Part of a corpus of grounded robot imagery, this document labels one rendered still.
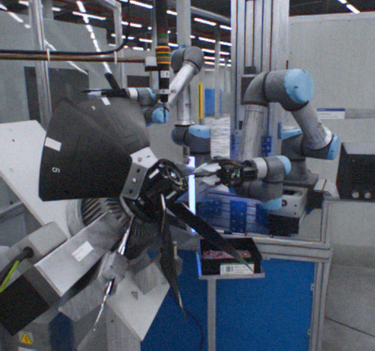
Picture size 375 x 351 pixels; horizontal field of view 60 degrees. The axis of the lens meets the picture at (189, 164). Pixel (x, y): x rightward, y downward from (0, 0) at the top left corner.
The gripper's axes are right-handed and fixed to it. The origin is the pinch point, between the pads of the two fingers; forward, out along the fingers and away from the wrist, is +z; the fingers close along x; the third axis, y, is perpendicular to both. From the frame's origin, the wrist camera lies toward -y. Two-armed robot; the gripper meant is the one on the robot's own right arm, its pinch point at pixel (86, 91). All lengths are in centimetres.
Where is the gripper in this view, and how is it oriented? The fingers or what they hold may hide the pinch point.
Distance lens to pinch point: 160.3
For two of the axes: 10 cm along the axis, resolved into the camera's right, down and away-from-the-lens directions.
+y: -0.7, 9.5, 3.1
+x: -6.1, -2.9, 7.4
